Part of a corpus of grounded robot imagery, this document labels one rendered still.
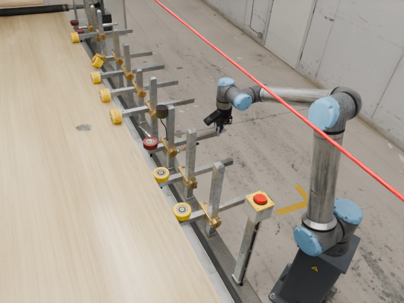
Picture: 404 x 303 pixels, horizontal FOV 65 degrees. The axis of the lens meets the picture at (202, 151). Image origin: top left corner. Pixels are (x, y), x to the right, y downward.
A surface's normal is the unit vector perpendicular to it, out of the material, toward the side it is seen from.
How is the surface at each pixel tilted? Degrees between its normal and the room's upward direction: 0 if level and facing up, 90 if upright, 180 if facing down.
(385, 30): 90
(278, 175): 0
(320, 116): 83
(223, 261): 0
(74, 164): 0
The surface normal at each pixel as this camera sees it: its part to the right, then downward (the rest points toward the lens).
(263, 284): 0.07, -0.76
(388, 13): -0.92, 0.21
